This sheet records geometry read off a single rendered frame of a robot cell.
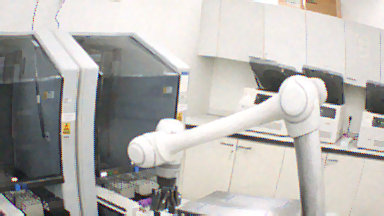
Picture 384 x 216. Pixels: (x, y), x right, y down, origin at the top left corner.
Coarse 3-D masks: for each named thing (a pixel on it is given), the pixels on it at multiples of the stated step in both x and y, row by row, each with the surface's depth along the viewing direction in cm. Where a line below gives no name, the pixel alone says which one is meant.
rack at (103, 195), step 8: (96, 192) 184; (104, 192) 187; (112, 192) 190; (96, 200) 184; (104, 200) 185; (112, 200) 178; (120, 200) 181; (128, 200) 183; (120, 208) 184; (128, 208) 173; (136, 208) 175
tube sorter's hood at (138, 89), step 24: (96, 48) 196; (120, 48) 213; (144, 48) 232; (120, 72) 187; (144, 72) 202; (168, 72) 218; (120, 96) 187; (144, 96) 202; (168, 96) 219; (120, 120) 189; (144, 120) 205; (96, 144) 176; (120, 144) 191; (120, 168) 191; (144, 168) 207
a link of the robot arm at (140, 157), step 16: (240, 112) 150; (256, 112) 147; (272, 112) 144; (192, 128) 147; (208, 128) 146; (224, 128) 146; (240, 128) 148; (144, 144) 144; (160, 144) 146; (176, 144) 145; (192, 144) 145; (144, 160) 143; (160, 160) 147
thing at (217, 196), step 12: (216, 192) 231; (228, 192) 231; (192, 204) 205; (204, 204) 206; (216, 204) 208; (228, 204) 208; (240, 204) 208; (252, 204) 208; (264, 204) 207; (276, 204) 206; (288, 204) 205
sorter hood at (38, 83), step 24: (0, 48) 135; (24, 48) 149; (0, 72) 121; (24, 72) 133; (48, 72) 146; (0, 96) 118; (24, 96) 130; (48, 96) 144; (0, 120) 119; (24, 120) 132; (48, 120) 146; (0, 144) 119; (24, 144) 133; (48, 144) 146; (0, 168) 120; (24, 168) 133; (48, 168) 147; (0, 192) 118
